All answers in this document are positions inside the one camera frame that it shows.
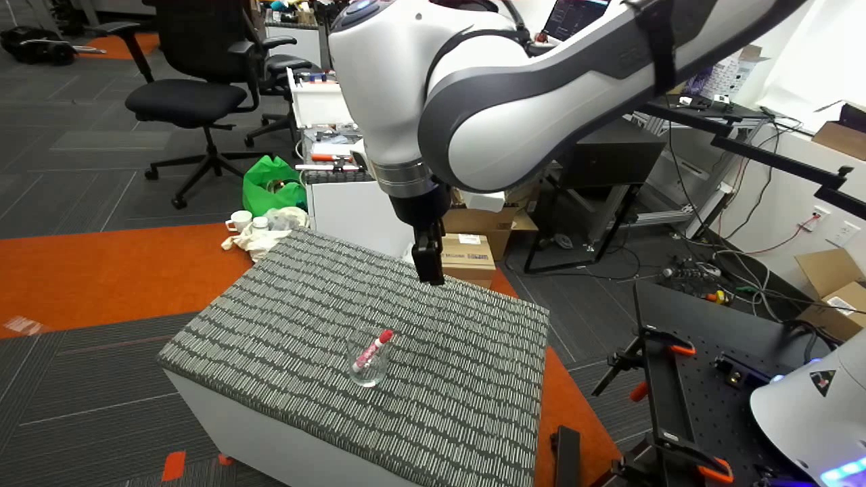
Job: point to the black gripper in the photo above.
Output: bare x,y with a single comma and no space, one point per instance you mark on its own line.
421,213

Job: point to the red marker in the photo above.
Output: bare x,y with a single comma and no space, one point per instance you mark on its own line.
372,350

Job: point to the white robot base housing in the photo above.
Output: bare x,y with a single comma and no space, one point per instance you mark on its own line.
813,414

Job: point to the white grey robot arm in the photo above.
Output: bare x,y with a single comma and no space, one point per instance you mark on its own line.
503,91

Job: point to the clear drinking glass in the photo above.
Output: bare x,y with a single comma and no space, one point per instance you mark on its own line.
368,373

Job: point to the labelled cardboard box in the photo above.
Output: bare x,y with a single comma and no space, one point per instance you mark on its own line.
467,258

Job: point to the black metal stand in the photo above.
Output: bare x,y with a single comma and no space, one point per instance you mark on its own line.
578,235

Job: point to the grey patterned cloth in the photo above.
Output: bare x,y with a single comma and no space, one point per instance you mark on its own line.
271,316

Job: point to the green bag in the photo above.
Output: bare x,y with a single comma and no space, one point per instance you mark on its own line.
271,184

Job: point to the black computer case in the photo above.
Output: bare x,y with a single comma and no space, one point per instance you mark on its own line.
612,152

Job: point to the white box table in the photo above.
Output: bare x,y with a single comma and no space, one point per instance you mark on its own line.
253,433

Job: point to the black office chair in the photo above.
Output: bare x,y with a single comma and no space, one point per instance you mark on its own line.
185,99

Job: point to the black breadboard table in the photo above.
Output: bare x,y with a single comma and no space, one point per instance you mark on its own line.
713,396

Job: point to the open cardboard box with flaps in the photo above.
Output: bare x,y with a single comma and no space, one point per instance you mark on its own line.
835,294

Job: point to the white paper scrap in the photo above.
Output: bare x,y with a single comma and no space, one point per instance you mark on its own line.
22,327

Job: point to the black duffel bag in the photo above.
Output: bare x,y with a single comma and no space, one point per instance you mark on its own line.
35,45

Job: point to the black upright post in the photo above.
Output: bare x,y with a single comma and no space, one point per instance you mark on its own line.
567,462

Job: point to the black mounting rail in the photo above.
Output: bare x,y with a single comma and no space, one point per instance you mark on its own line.
767,151

